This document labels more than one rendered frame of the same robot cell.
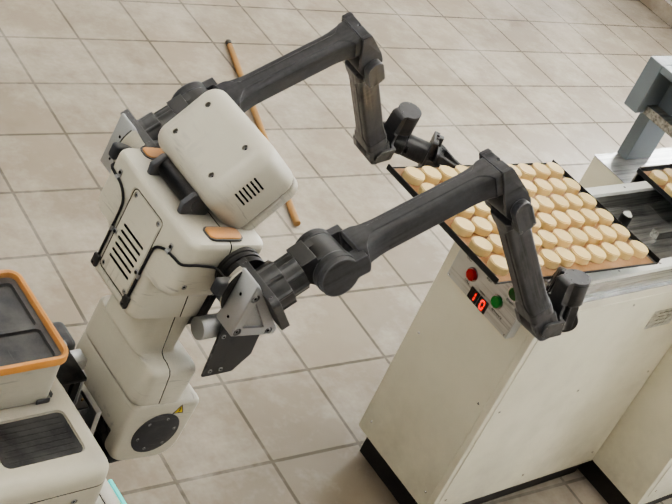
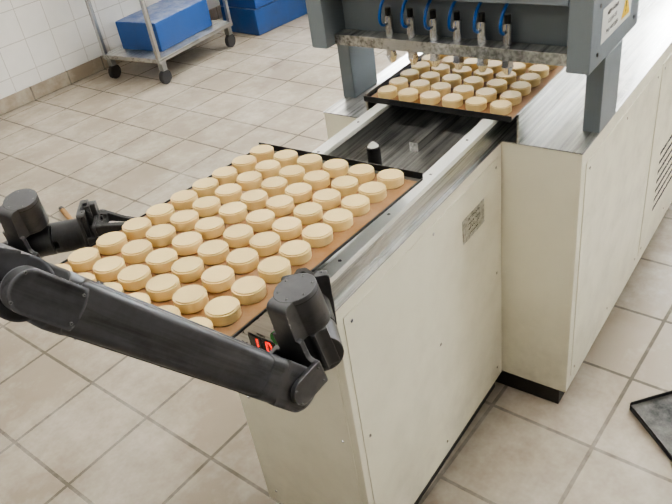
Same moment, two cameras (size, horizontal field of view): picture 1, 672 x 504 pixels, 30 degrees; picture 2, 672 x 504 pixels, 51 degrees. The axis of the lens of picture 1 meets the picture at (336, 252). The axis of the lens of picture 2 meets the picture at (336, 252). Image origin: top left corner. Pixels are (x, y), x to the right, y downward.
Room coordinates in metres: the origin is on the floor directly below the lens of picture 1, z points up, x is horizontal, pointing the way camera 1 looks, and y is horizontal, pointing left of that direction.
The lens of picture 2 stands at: (1.54, -0.53, 1.61)
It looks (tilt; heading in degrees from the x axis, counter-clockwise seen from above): 34 degrees down; 0
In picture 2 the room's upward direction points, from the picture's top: 9 degrees counter-clockwise
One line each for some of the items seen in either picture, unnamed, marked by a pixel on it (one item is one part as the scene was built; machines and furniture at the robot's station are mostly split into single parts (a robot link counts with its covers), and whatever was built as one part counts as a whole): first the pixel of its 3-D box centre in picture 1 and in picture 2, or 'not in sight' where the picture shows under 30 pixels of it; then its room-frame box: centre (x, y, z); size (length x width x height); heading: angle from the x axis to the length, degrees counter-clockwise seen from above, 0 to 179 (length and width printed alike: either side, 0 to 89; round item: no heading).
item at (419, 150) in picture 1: (418, 150); (76, 234); (2.64, -0.08, 0.99); 0.07 x 0.07 x 0.10; 5
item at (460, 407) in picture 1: (533, 354); (381, 331); (2.85, -0.61, 0.45); 0.70 x 0.34 x 0.90; 139
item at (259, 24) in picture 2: not in sight; (266, 9); (7.33, -0.32, 0.10); 0.60 x 0.40 x 0.20; 134
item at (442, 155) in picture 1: (444, 165); (117, 231); (2.64, -0.15, 0.98); 0.09 x 0.07 x 0.07; 95
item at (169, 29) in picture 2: not in sight; (165, 23); (6.69, 0.39, 0.29); 0.56 x 0.38 x 0.20; 144
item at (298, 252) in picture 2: (563, 257); (295, 252); (2.45, -0.47, 0.99); 0.05 x 0.05 x 0.02
